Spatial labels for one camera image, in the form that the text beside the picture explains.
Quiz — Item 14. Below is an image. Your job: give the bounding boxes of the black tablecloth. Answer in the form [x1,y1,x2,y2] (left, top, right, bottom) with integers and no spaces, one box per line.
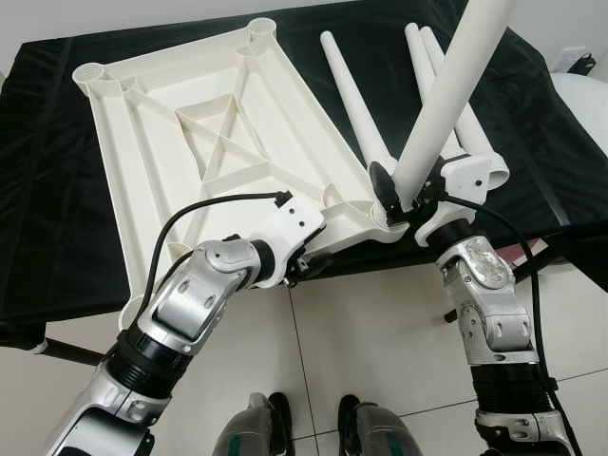
[0,0,608,348]

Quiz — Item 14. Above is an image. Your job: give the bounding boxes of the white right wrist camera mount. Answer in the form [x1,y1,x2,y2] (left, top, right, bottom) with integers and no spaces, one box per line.
[410,154,493,246]

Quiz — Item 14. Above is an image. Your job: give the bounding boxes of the white plastic table top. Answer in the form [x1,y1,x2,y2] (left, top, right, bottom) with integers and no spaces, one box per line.
[71,17,419,329]

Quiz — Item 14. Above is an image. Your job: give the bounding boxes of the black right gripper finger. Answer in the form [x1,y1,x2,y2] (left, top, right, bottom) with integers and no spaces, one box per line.
[367,161,401,218]

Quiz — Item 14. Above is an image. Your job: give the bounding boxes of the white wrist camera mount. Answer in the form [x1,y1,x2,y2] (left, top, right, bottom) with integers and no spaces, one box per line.
[249,193,326,288]
[410,154,493,246]

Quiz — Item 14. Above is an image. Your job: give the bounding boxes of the white round appliance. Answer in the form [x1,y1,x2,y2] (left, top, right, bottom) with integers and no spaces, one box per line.
[549,71,608,148]

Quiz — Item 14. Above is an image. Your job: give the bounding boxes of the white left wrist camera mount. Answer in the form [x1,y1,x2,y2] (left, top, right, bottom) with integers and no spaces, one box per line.
[249,193,326,288]

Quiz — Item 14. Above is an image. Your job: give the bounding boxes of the grey robot right leg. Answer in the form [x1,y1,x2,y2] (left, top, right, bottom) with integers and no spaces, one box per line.
[337,394,424,456]

